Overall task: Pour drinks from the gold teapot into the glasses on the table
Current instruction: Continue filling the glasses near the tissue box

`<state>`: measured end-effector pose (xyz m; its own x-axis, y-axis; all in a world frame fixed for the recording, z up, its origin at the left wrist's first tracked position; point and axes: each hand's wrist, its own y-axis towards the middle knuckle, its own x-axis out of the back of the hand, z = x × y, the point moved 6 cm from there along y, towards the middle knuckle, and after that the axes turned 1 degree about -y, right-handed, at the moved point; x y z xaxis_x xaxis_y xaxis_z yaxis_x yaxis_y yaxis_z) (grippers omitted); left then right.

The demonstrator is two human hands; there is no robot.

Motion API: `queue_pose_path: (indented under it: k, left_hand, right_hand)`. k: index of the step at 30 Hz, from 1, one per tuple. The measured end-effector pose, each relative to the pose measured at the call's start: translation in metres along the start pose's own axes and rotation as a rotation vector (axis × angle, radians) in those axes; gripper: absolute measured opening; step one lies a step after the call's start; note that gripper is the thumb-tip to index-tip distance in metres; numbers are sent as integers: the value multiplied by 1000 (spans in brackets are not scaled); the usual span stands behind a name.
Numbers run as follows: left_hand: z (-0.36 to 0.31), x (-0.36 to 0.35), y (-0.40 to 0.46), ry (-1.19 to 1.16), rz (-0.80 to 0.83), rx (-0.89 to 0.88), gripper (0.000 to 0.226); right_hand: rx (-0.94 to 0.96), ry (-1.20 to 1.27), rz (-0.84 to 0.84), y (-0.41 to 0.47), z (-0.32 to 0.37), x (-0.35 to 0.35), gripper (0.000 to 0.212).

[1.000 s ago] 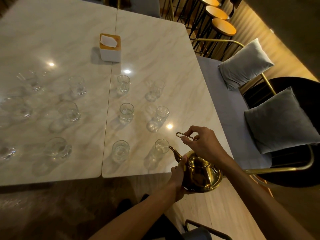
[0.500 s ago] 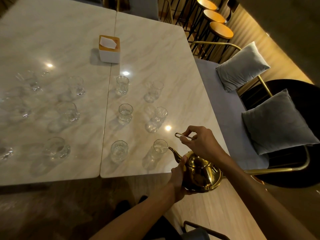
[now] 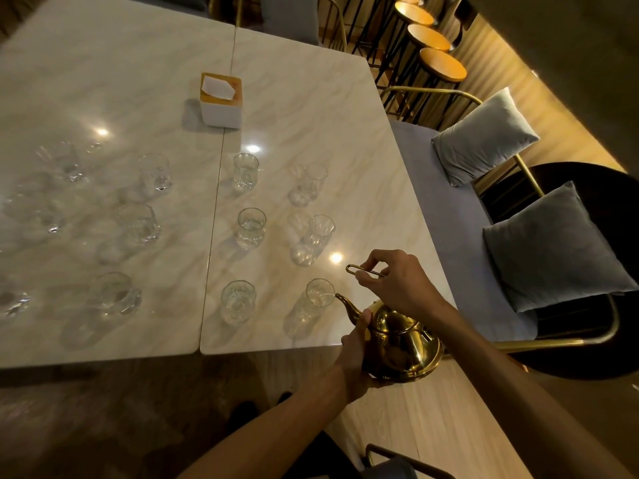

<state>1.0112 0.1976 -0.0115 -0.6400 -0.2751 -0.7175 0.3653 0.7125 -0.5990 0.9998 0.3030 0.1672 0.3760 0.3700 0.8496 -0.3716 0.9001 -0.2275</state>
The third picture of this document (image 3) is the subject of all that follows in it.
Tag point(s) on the person's black shoe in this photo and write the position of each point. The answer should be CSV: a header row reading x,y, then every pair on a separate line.
x,y
243,416
284,398

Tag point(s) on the person's right thumb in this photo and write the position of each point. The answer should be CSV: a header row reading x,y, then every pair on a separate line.
x,y
370,284

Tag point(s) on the person's left hand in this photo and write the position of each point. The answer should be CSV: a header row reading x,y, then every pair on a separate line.
x,y
352,361

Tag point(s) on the large grey cushion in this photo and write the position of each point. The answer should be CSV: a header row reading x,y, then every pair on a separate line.
x,y
554,249

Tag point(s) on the person's left forearm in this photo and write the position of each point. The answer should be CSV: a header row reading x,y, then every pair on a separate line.
x,y
272,429

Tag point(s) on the white tissue box wooden lid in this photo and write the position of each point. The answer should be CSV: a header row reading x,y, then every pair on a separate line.
x,y
219,112

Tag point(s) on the gold metal teapot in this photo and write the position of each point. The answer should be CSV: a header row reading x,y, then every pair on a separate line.
x,y
402,346

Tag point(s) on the person's right forearm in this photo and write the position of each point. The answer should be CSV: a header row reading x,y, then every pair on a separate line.
x,y
504,394

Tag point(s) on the person's left thumb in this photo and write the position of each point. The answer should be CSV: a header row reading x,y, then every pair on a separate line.
x,y
366,326

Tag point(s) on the person's dark trousers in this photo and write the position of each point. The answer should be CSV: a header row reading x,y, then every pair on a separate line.
x,y
324,458

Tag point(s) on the small grey cushion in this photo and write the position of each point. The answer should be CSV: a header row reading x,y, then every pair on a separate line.
x,y
482,137

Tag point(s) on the white paper tissue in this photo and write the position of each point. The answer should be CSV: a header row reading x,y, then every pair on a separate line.
x,y
217,88

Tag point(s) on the grey chair with gold frame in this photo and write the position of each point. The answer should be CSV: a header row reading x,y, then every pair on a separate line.
x,y
289,17

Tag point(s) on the grey bench with gold frame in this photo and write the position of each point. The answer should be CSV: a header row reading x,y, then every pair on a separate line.
x,y
452,229

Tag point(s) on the person's right hand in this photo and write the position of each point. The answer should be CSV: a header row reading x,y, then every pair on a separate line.
x,y
407,289

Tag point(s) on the dark frame chair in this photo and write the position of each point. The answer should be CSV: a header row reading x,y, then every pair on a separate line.
x,y
399,466

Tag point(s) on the rows of clear drinking glasses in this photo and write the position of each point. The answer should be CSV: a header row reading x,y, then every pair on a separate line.
x,y
249,226

